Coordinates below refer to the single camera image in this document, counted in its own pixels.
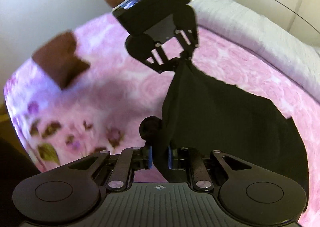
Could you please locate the black garment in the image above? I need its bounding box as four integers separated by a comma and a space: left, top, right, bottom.
139, 60, 309, 192

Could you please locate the white fluffy blanket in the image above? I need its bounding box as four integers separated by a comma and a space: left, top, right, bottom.
190, 0, 319, 101

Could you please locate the pink floral blanket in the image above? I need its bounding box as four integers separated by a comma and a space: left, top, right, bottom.
4, 14, 319, 226

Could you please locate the brown folded cloth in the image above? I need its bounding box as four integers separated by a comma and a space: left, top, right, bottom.
32, 31, 90, 90

